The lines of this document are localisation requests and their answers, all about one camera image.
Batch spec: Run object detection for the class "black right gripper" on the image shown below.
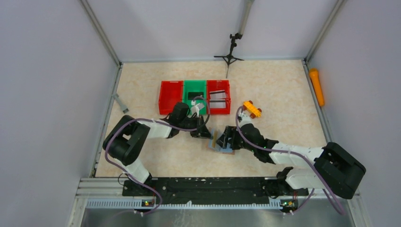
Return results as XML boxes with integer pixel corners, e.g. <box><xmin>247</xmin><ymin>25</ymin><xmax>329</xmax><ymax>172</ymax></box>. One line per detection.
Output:
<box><xmin>216</xmin><ymin>125</ymin><xmax>256</xmax><ymax>153</ymax></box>

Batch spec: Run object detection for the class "orange flashlight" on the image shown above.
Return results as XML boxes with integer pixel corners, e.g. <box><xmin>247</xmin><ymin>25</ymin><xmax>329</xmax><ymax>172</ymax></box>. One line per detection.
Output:
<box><xmin>309</xmin><ymin>68</ymin><xmax>325</xmax><ymax>107</ymax></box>

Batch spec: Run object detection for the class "black card in green bin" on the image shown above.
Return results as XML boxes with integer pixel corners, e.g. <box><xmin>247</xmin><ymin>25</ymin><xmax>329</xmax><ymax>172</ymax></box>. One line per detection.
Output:
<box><xmin>187</xmin><ymin>92</ymin><xmax>204</xmax><ymax>100</ymax></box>

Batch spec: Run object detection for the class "grey small tool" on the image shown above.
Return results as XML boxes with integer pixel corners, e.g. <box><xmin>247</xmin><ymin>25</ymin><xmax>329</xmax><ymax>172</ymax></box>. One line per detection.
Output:
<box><xmin>112</xmin><ymin>93</ymin><xmax>129</xmax><ymax>114</ymax></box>

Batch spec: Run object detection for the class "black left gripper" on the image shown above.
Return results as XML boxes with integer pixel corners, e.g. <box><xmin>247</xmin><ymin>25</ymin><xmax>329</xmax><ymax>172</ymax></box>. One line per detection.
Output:
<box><xmin>179</xmin><ymin>114</ymin><xmax>213</xmax><ymax>139</ymax></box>

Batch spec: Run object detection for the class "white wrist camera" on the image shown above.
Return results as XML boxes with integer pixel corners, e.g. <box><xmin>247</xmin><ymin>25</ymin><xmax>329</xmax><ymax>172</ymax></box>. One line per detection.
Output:
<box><xmin>191</xmin><ymin>100</ymin><xmax>205</xmax><ymax>117</ymax></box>
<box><xmin>237</xmin><ymin>112</ymin><xmax>252</xmax><ymax>128</ymax></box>

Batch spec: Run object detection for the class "yellow toy brick car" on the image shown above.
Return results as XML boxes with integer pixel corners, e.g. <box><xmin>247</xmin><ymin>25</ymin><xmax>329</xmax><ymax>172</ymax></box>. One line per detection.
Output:
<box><xmin>243</xmin><ymin>100</ymin><xmax>262</xmax><ymax>119</ymax></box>

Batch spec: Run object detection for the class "green plastic bin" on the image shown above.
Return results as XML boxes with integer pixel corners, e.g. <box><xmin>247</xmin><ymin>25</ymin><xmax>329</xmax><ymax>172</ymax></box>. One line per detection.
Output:
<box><xmin>182</xmin><ymin>80</ymin><xmax>207</xmax><ymax>108</ymax></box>

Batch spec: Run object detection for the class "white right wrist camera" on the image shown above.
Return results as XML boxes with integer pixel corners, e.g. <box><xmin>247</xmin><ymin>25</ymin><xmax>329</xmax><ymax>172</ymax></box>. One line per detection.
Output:
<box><xmin>237</xmin><ymin>112</ymin><xmax>252</xmax><ymax>128</ymax></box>

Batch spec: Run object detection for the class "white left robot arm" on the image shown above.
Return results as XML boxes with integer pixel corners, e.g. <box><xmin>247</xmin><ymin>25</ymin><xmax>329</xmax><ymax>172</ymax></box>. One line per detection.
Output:
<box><xmin>103</xmin><ymin>102</ymin><xmax>213</xmax><ymax>195</ymax></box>

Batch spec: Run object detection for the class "card with black stripe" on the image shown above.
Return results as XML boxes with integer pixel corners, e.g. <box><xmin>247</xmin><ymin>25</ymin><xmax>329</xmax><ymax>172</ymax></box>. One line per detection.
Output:
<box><xmin>209</xmin><ymin>90</ymin><xmax>227</xmax><ymax>100</ymax></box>

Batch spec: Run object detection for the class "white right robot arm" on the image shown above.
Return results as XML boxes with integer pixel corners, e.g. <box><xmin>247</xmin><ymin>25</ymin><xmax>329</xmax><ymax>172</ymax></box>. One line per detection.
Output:
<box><xmin>215</xmin><ymin>123</ymin><xmax>366</xmax><ymax>199</ymax></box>

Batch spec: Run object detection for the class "left red plastic bin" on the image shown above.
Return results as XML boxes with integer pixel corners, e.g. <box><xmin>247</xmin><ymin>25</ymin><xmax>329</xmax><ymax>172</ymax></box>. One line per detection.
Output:
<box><xmin>158</xmin><ymin>80</ymin><xmax>184</xmax><ymax>115</ymax></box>

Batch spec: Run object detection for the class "white card in bin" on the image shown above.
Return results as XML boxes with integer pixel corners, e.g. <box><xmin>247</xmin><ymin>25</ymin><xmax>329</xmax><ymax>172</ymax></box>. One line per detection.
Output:
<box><xmin>209</xmin><ymin>100</ymin><xmax>226</xmax><ymax>109</ymax></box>

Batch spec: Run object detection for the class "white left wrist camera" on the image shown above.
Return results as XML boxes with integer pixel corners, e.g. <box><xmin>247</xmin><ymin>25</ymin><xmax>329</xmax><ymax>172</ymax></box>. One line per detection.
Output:
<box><xmin>191</xmin><ymin>100</ymin><xmax>205</xmax><ymax>117</ymax></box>

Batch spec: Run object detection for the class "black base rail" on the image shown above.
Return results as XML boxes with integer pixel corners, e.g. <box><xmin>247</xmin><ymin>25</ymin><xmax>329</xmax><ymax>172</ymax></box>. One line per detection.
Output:
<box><xmin>122</xmin><ymin>176</ymin><xmax>309</xmax><ymax>197</ymax></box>

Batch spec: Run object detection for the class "black camera tripod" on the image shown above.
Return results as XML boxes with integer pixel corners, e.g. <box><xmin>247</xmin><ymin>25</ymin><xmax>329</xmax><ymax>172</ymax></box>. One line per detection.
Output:
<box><xmin>213</xmin><ymin>33</ymin><xmax>244</xmax><ymax>78</ymax></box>

